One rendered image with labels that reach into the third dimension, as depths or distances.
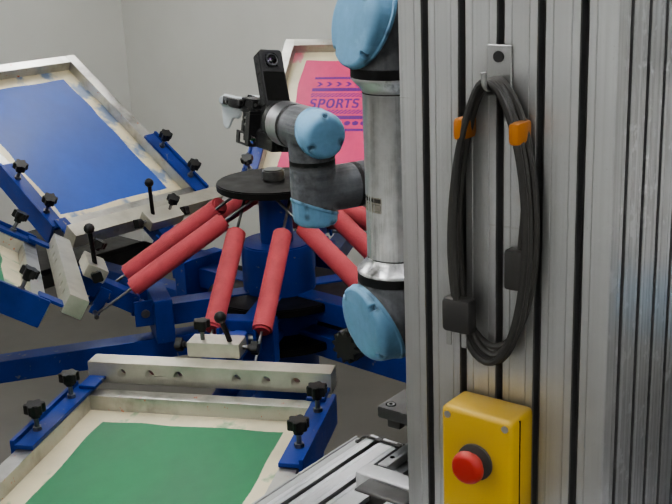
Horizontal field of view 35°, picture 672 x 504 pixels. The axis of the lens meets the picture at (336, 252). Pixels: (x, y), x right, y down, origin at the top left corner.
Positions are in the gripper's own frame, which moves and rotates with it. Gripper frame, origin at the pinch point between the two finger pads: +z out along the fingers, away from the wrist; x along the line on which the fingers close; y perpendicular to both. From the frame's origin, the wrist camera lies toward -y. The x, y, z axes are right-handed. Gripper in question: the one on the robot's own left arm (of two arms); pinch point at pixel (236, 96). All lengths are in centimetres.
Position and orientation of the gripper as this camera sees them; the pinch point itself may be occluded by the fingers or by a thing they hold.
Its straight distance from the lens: 200.3
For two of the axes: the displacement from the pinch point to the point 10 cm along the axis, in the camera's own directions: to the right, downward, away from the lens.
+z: -4.8, -2.4, 8.4
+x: 8.7, -0.4, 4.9
